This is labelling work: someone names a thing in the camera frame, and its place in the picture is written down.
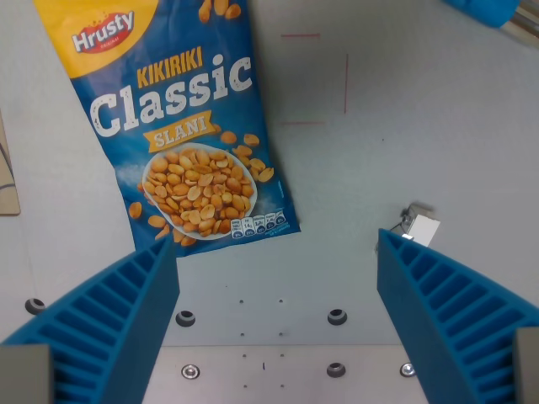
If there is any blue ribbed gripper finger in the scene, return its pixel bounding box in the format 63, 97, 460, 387
0, 235, 181, 404
376, 227, 539, 404

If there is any small white connector block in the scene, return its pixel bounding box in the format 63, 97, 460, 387
374, 201, 442, 253

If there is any metal mounting plate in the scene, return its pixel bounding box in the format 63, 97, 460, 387
152, 343, 426, 404

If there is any blue Hrusty peanut bag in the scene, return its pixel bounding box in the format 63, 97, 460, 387
32, 0, 302, 258

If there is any shiny metal rod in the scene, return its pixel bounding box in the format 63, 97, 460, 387
502, 0, 539, 52

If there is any blue cylinder object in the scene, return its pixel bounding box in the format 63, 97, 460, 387
440, 0, 520, 29

